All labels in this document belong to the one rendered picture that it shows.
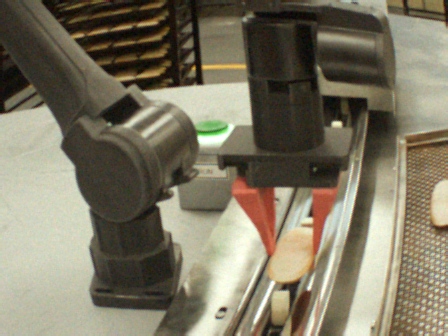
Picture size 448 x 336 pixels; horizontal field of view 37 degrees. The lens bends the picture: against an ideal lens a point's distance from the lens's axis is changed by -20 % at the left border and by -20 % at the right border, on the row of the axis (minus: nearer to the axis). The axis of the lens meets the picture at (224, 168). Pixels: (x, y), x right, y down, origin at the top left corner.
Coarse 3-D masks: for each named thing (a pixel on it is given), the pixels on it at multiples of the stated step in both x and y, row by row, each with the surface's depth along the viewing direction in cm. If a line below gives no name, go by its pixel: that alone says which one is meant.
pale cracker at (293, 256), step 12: (300, 228) 69; (288, 240) 67; (300, 240) 66; (276, 252) 65; (288, 252) 65; (300, 252) 64; (312, 252) 65; (276, 264) 63; (288, 264) 63; (300, 264) 63; (276, 276) 62; (288, 276) 61; (300, 276) 62
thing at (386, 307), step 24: (408, 144) 83; (432, 144) 82; (432, 168) 75; (408, 192) 72; (408, 240) 62; (432, 240) 60; (432, 264) 56; (384, 288) 53; (384, 312) 51; (432, 312) 48
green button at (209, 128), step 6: (210, 120) 91; (216, 120) 91; (222, 120) 90; (198, 126) 89; (204, 126) 89; (210, 126) 89; (216, 126) 89; (222, 126) 89; (228, 126) 89; (198, 132) 88; (204, 132) 88; (210, 132) 88; (216, 132) 88; (222, 132) 88
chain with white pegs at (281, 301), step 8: (344, 104) 111; (344, 112) 111; (344, 120) 109; (312, 216) 81; (304, 224) 73; (288, 288) 67; (296, 288) 67; (272, 296) 61; (280, 296) 60; (288, 296) 61; (272, 304) 61; (280, 304) 60; (288, 304) 61; (272, 312) 61; (280, 312) 61; (288, 312) 62; (272, 320) 61; (280, 320) 61; (272, 328) 61; (280, 328) 61
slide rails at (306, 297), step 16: (336, 96) 116; (336, 112) 109; (352, 112) 109; (352, 128) 102; (352, 160) 92; (304, 192) 84; (304, 208) 81; (336, 208) 80; (288, 224) 78; (336, 224) 76; (320, 256) 70; (320, 272) 67; (272, 288) 66; (304, 288) 65; (256, 304) 63; (304, 304) 62; (256, 320) 61; (288, 320) 60; (304, 320) 59
